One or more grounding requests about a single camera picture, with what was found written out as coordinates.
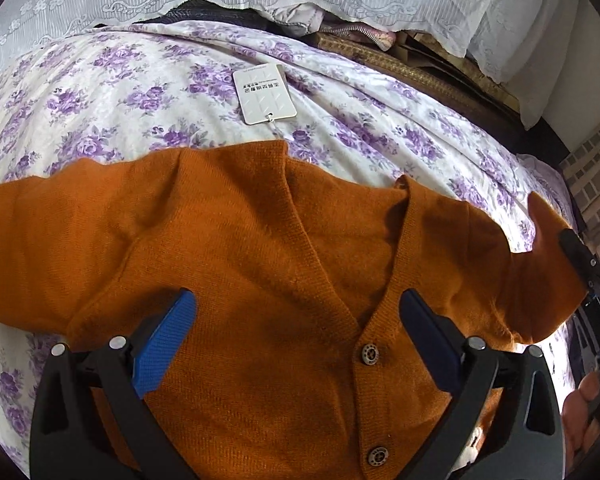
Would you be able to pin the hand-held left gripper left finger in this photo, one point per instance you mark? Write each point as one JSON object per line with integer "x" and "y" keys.
{"x": 167, "y": 340}

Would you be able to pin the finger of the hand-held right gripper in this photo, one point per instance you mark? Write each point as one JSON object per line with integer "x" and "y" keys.
{"x": 580, "y": 255}

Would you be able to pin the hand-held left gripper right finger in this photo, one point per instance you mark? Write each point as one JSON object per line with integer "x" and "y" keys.
{"x": 427, "y": 340}

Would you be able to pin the orange knit cardigan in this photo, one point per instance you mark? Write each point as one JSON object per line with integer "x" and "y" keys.
{"x": 260, "y": 240}

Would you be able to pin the person's right hand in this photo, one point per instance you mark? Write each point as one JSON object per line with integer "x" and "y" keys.
{"x": 577, "y": 420}

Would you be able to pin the woven bamboo mat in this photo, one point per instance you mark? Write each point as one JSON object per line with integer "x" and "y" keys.
{"x": 430, "y": 75}

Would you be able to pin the white draped cloth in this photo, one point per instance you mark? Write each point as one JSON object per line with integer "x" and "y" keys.
{"x": 535, "y": 25}

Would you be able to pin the purple floral bed sheet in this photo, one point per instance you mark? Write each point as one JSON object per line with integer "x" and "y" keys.
{"x": 130, "y": 90}

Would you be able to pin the brown cardboard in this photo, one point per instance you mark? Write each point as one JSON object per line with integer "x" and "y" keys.
{"x": 430, "y": 47}

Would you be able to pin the white paper hang tag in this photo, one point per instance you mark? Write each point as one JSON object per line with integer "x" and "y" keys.
{"x": 262, "y": 92}

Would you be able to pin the pink striped fabric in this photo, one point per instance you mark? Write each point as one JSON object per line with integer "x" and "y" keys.
{"x": 365, "y": 32}

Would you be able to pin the dark cloth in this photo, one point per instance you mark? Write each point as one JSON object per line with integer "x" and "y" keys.
{"x": 205, "y": 12}

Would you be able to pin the pale pink cloth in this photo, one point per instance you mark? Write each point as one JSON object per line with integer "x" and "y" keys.
{"x": 297, "y": 15}

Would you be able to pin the dark wooden bed frame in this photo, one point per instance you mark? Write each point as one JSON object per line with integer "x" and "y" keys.
{"x": 542, "y": 135}

